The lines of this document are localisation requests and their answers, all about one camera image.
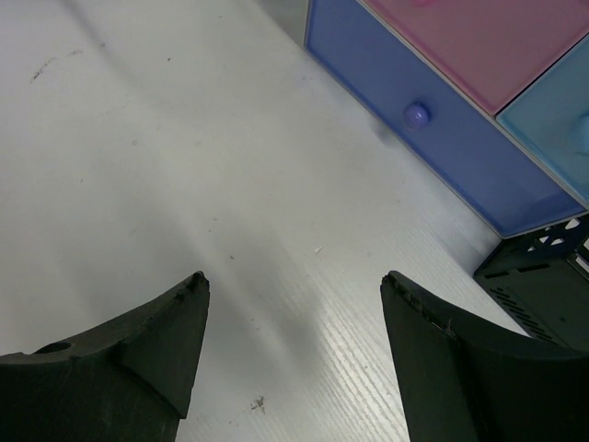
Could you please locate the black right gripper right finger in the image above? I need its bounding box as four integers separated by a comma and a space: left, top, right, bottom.
381, 272, 588, 441

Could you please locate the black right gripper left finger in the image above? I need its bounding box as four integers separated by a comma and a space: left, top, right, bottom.
1, 272, 210, 441

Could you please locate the purple bottom drawer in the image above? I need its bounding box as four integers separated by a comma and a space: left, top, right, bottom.
306, 1, 585, 238

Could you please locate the light blue small drawer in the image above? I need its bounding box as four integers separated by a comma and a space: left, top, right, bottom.
497, 38, 588, 205

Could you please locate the pink drawer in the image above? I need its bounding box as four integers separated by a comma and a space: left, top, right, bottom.
368, 0, 588, 115

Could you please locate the black mesh file organizer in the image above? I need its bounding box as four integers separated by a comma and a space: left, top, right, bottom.
474, 215, 588, 351

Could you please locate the white drawer cabinet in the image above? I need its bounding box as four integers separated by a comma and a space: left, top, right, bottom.
305, 1, 588, 238

